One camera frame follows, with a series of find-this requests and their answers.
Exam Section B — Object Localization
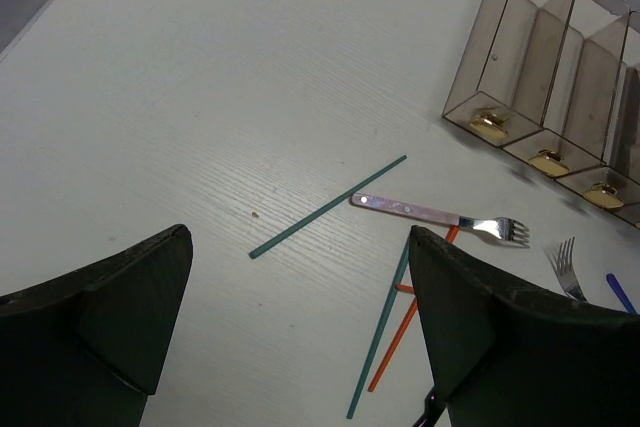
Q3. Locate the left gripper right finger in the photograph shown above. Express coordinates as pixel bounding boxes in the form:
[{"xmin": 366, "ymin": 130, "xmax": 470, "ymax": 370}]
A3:
[{"xmin": 409, "ymin": 226, "xmax": 639, "ymax": 426}]

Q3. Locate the green chopstick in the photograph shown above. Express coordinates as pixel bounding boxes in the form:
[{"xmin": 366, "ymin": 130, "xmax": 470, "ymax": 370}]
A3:
[
  {"xmin": 248, "ymin": 155, "xmax": 407, "ymax": 260},
  {"xmin": 346, "ymin": 239, "xmax": 409, "ymax": 420}
]

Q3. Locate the blue iridescent spoon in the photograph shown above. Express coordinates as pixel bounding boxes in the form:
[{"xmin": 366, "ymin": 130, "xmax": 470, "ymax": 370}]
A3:
[{"xmin": 606, "ymin": 273, "xmax": 638, "ymax": 315}]

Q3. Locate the black table knife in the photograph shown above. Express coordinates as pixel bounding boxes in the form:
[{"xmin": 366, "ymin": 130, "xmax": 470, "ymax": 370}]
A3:
[{"xmin": 413, "ymin": 387, "xmax": 446, "ymax": 427}]

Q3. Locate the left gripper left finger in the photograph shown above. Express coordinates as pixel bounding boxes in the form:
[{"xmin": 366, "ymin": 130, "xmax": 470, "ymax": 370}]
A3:
[{"xmin": 1, "ymin": 224, "xmax": 193, "ymax": 426}]

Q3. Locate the steep orange chopstick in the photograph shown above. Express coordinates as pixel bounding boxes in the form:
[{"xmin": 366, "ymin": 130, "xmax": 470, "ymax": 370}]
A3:
[{"xmin": 367, "ymin": 226, "xmax": 460, "ymax": 392}]

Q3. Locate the silver fork with holes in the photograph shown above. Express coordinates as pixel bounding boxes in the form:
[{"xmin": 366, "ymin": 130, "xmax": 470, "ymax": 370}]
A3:
[{"xmin": 543, "ymin": 237, "xmax": 587, "ymax": 302}]

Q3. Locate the pink handled fork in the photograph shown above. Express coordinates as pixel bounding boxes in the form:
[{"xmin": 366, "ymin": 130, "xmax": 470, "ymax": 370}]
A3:
[{"xmin": 350, "ymin": 193, "xmax": 530, "ymax": 247}]

